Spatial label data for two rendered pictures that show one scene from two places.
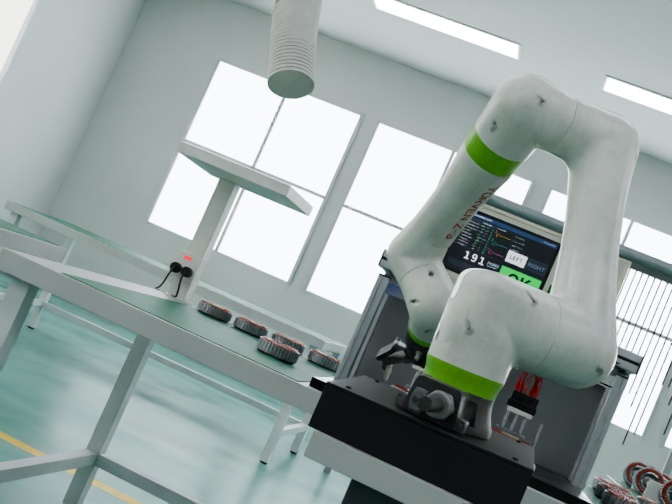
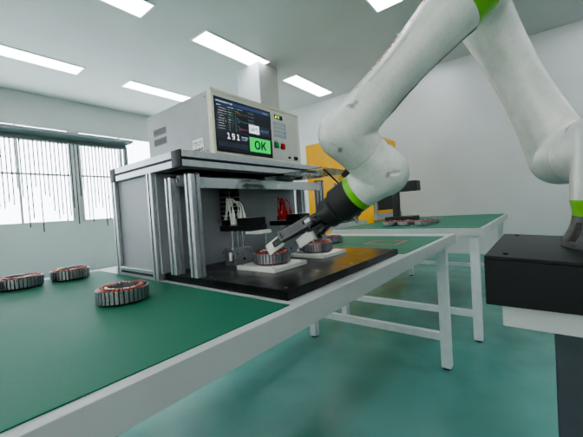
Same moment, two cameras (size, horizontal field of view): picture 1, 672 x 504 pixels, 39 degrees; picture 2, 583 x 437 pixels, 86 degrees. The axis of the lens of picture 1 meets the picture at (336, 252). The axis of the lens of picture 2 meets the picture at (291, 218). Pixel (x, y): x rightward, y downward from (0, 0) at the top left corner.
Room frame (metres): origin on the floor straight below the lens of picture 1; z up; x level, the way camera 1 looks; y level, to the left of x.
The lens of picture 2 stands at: (1.80, 0.51, 0.94)
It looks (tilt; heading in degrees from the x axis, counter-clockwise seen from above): 2 degrees down; 296
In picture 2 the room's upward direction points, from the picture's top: 4 degrees counter-clockwise
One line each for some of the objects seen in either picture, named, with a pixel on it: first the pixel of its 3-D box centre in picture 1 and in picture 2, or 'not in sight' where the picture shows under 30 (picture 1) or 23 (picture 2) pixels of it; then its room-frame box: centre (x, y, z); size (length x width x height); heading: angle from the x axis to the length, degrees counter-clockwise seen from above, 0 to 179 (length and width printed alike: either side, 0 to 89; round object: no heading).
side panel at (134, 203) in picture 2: not in sight; (136, 227); (2.71, -0.19, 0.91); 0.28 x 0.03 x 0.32; 168
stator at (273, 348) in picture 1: (278, 350); (122, 292); (2.49, 0.04, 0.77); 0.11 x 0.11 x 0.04
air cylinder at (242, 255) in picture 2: not in sight; (239, 255); (2.42, -0.33, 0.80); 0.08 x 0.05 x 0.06; 78
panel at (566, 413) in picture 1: (480, 375); (241, 217); (2.50, -0.47, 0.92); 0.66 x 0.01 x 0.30; 78
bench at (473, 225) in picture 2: not in sight; (432, 258); (1.96, -2.79, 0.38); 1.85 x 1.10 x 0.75; 78
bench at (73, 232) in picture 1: (160, 332); not in sight; (5.94, 0.79, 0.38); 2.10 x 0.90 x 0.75; 78
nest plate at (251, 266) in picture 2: not in sight; (271, 264); (2.28, -0.30, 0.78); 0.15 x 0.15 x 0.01; 78
